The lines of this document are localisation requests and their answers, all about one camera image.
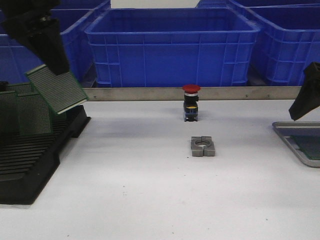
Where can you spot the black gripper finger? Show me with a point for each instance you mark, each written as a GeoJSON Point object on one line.
{"type": "Point", "coordinates": [308, 97]}

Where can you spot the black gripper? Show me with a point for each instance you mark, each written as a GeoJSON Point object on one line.
{"type": "Point", "coordinates": [30, 22]}

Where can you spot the silver metal tray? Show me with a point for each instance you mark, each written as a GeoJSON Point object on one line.
{"type": "Point", "coordinates": [287, 129]}

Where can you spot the black slotted board rack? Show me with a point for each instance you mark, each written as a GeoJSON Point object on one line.
{"type": "Point", "coordinates": [28, 162]}

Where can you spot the blue left plastic crate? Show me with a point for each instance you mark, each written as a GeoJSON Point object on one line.
{"type": "Point", "coordinates": [16, 60]}

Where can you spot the blue plastic crate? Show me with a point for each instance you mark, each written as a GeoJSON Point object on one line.
{"type": "Point", "coordinates": [171, 47]}
{"type": "Point", "coordinates": [16, 60]}
{"type": "Point", "coordinates": [288, 41]}

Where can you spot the blue far left crate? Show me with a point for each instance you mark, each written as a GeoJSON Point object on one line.
{"type": "Point", "coordinates": [92, 5]}

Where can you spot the blue right plastic crate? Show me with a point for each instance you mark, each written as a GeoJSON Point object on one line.
{"type": "Point", "coordinates": [288, 41]}

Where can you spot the grey metal clamp block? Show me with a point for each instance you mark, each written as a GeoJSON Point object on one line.
{"type": "Point", "coordinates": [202, 146]}

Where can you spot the red emergency stop button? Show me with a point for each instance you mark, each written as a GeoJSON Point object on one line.
{"type": "Point", "coordinates": [190, 105]}

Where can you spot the blue centre plastic crate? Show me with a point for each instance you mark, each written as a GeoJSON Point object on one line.
{"type": "Point", "coordinates": [171, 47]}

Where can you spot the blue far right crate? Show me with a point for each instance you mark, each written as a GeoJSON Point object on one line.
{"type": "Point", "coordinates": [242, 4]}

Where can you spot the steel table edge rail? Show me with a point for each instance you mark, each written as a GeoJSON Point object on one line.
{"type": "Point", "coordinates": [104, 94]}

